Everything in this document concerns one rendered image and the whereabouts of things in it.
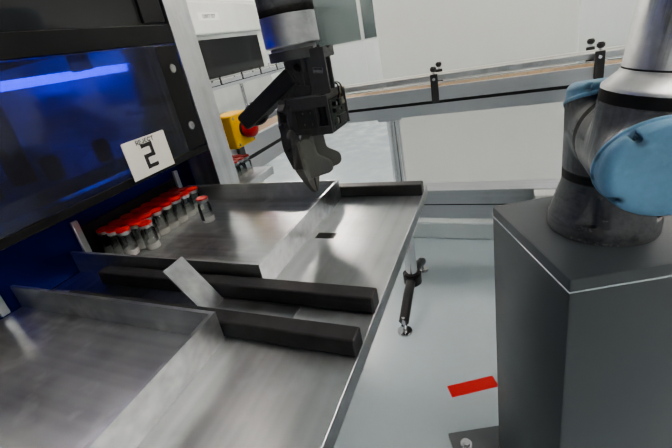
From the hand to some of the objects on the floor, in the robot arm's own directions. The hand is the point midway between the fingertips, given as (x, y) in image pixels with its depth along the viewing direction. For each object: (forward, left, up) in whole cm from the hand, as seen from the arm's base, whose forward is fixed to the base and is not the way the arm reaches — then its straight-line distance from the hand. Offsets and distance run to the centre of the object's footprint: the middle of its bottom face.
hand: (309, 183), depth 60 cm
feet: (-27, -85, -93) cm, 129 cm away
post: (+21, -19, -93) cm, 98 cm away
